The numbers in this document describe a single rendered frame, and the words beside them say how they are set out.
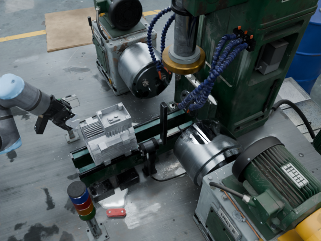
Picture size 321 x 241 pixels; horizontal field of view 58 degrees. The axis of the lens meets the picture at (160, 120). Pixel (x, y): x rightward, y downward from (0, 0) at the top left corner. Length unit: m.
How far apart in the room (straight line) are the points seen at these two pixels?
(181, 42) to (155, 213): 0.75
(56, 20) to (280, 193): 3.48
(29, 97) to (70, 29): 2.69
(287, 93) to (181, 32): 1.66
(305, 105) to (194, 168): 1.54
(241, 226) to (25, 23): 3.85
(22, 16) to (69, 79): 2.62
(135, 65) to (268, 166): 0.84
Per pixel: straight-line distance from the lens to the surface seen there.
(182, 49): 1.15
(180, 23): 1.10
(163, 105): 1.12
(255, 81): 1.36
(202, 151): 1.13
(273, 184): 0.89
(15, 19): 4.49
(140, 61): 1.47
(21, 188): 1.57
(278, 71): 1.45
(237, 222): 1.00
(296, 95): 2.64
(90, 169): 1.36
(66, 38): 3.60
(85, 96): 1.84
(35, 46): 3.86
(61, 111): 1.19
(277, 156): 0.92
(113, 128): 1.22
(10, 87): 1.06
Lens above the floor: 2.06
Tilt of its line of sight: 50 degrees down
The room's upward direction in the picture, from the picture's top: straight up
